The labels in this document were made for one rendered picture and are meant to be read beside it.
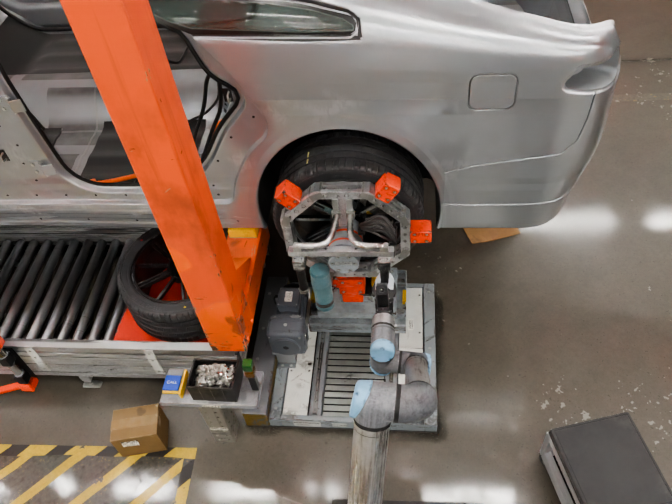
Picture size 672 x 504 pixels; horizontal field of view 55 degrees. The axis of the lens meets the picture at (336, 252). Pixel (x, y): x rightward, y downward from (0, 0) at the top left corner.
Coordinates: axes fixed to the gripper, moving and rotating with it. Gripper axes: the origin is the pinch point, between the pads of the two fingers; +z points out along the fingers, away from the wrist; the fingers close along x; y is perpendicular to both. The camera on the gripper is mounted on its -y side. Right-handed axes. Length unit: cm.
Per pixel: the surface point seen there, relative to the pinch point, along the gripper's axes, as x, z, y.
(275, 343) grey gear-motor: -53, -4, 47
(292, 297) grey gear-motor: -46, 18, 40
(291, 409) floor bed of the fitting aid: -47, -23, 75
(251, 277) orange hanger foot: -60, 10, 15
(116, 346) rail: -128, -9, 44
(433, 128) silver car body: 19, 33, -48
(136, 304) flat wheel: -119, 7, 32
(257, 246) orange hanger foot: -60, 28, 15
